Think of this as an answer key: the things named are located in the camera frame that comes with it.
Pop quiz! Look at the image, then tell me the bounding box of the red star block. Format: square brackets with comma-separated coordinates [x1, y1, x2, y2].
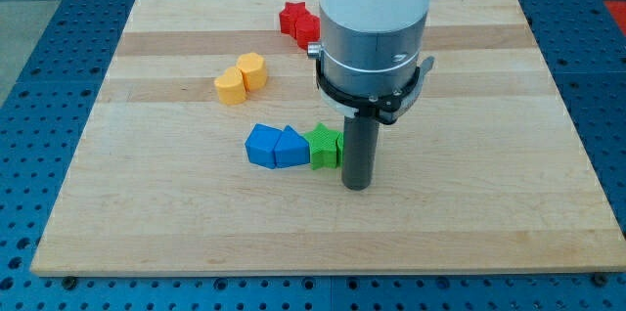
[279, 2, 310, 38]

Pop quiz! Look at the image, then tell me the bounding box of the green block behind tool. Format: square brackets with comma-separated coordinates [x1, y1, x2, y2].
[335, 132, 344, 167]

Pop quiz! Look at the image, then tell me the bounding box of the green star block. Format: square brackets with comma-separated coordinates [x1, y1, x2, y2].
[303, 123, 340, 170]

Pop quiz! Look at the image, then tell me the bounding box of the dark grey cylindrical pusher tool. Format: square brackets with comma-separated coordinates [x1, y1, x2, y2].
[341, 116, 380, 191]

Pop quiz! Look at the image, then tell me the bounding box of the wooden board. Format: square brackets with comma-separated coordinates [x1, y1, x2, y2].
[30, 0, 625, 277]

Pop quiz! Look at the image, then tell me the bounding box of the yellow heart block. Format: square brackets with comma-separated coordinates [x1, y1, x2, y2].
[213, 67, 246, 106]

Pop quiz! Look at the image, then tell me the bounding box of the blue cube block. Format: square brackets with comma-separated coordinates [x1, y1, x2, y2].
[245, 123, 282, 169]

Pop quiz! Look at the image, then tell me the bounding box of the blue pentagon block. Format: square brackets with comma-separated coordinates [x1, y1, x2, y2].
[274, 125, 310, 168]

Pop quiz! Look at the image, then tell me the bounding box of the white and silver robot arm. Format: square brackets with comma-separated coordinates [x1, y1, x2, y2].
[307, 0, 434, 191]

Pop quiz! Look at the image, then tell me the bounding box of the yellow hexagon block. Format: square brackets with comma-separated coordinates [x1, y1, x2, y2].
[236, 52, 268, 91]

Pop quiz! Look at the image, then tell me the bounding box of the red hexagon block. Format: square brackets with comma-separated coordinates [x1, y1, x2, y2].
[294, 14, 320, 50]

